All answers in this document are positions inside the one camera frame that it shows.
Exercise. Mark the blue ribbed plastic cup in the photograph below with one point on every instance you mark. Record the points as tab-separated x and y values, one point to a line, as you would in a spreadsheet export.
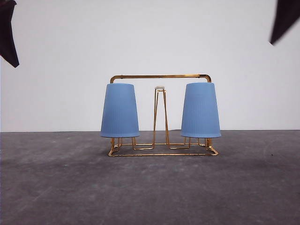
120	118

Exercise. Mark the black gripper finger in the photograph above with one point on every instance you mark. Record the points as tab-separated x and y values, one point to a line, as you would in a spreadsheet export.
287	12
7	41

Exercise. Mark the grey felt table mat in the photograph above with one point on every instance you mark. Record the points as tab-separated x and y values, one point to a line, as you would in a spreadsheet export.
68	178

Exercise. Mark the gold wire cup rack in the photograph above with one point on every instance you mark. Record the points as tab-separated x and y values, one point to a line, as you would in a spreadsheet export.
125	147

